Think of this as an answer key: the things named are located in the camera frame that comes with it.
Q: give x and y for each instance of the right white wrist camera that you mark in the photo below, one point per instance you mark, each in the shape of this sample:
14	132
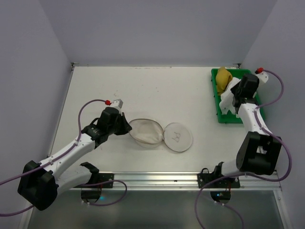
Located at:
261	75

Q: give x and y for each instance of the yellow bra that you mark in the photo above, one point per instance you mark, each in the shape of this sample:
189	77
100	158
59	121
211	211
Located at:
223	78

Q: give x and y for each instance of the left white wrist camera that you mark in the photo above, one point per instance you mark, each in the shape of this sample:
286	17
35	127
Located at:
117	104

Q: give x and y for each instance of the green plastic tray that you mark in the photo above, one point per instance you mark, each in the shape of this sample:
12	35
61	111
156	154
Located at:
229	118

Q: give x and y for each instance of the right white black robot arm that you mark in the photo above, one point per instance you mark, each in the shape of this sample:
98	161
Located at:
258	154

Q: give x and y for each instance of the white bra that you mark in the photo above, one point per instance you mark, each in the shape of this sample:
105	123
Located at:
226	103

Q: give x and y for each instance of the cream mesh laundry bag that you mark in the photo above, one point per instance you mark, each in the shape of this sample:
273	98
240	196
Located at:
150	134

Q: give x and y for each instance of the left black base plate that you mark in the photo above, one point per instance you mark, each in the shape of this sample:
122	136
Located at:
102	177

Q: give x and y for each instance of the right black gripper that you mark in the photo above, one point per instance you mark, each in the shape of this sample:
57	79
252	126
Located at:
237	93

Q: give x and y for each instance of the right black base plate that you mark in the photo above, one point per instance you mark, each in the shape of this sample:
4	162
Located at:
204	177

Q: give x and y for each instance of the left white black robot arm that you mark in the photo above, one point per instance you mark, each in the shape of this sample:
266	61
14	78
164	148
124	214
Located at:
44	181

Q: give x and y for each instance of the aluminium mounting rail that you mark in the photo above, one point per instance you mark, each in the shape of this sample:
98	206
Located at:
182	181

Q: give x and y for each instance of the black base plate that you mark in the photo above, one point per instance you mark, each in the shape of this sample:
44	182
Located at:
102	177
204	177

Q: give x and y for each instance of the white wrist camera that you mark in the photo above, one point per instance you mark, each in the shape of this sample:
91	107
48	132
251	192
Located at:
117	104
261	75

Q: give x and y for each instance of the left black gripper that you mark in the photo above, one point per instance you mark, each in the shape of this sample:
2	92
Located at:
123	125

